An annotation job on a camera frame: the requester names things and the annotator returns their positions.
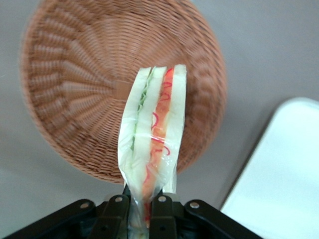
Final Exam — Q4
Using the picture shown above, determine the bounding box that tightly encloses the brown round wicker basket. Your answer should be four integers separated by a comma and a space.
19, 0, 228, 185

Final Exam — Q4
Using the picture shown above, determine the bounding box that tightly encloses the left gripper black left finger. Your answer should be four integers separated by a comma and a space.
0, 194, 131, 239

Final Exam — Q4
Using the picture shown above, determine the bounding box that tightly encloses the cream plastic tray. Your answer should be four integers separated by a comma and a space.
220, 97, 319, 239

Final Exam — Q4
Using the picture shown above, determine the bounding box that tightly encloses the triangle sandwich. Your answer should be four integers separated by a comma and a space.
117, 64, 188, 239

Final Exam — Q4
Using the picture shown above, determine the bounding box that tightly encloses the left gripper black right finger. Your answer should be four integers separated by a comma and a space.
149, 194, 265, 239

